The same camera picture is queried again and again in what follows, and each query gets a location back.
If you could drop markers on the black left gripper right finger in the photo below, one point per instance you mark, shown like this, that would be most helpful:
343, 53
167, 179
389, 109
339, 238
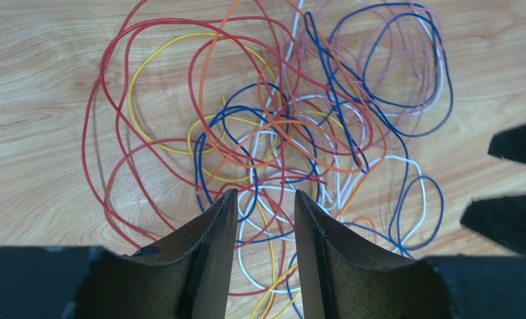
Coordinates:
344, 275

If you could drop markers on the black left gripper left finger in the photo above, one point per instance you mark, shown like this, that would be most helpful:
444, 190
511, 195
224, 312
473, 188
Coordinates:
183, 275

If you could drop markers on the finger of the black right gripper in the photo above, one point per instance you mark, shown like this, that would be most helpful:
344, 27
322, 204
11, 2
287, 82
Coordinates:
509, 144
500, 219

